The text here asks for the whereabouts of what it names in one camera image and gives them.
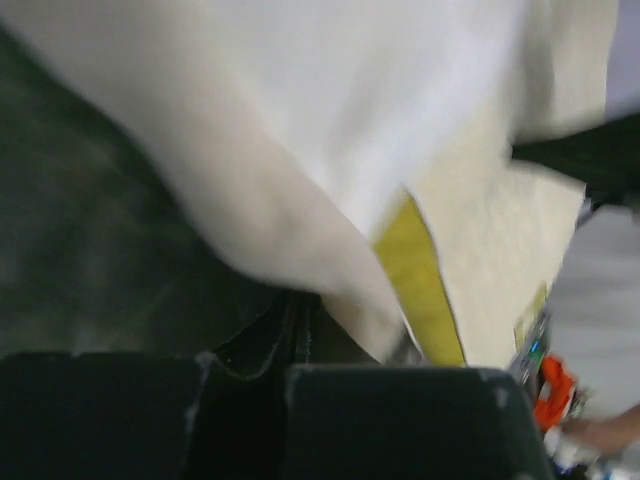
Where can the cream pillow with yellow edge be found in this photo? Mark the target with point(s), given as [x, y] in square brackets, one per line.
[480, 239]

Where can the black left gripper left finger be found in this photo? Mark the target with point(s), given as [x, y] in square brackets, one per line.
[213, 415]

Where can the orange object at edge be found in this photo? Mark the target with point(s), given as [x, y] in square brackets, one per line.
[559, 396]

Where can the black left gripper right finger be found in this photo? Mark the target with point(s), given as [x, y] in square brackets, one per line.
[363, 421]

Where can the white pillowcase with peach ruffles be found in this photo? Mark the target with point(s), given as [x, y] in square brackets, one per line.
[286, 129]

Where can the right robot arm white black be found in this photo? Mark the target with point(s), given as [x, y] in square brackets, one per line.
[605, 158]

